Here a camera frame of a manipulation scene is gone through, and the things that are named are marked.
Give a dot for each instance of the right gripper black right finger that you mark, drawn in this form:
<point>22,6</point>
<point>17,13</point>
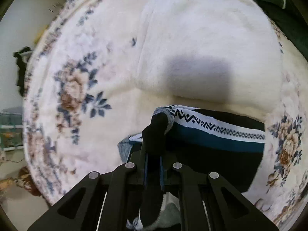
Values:
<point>210,202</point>

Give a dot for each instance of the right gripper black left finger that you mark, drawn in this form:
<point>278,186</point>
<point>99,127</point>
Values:
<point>104,201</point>

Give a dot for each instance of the floral cream bed blanket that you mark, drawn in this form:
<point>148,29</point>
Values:
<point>82,100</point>

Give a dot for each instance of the folded white fleece garment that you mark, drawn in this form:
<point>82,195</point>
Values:
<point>222,51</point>

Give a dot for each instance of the dark green folded blanket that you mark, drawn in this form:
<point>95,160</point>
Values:
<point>288,18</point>

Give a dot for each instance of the green white wire rack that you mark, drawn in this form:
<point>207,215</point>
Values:
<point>12,129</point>

